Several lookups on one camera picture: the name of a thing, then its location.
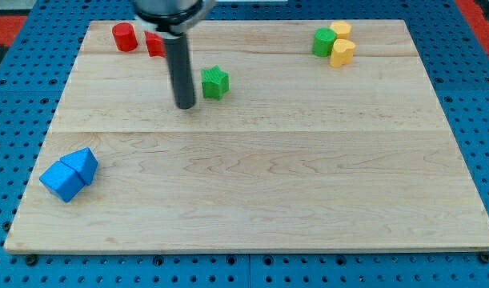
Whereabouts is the red block behind rod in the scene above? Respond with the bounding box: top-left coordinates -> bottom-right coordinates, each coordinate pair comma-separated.
145,31 -> 166,58

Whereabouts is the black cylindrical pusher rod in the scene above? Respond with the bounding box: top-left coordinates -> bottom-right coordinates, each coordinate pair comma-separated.
163,34 -> 196,110

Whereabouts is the red cylinder block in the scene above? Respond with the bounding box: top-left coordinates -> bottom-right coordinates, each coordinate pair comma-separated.
111,22 -> 138,52

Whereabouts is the blue triangular prism block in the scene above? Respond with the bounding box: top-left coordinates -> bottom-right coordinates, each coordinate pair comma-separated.
60,147 -> 98,186

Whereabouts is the green star block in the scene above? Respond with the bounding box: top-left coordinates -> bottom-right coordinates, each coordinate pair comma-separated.
201,66 -> 230,100

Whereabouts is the yellow heart block front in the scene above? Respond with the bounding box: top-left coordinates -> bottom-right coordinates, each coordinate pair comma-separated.
329,39 -> 356,68

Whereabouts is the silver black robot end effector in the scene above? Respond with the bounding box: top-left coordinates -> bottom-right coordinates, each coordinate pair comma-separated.
132,0 -> 216,38

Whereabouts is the green cylinder block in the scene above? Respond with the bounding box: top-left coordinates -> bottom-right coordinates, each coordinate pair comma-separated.
312,27 -> 337,57

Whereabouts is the blue cube block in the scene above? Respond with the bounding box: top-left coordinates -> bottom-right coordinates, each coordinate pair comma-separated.
39,161 -> 85,202

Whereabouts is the light wooden board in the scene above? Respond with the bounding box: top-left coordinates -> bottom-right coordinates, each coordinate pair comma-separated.
5,20 -> 489,254

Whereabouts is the yellow block rear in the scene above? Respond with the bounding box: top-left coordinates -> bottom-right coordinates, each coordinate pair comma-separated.
330,21 -> 352,39

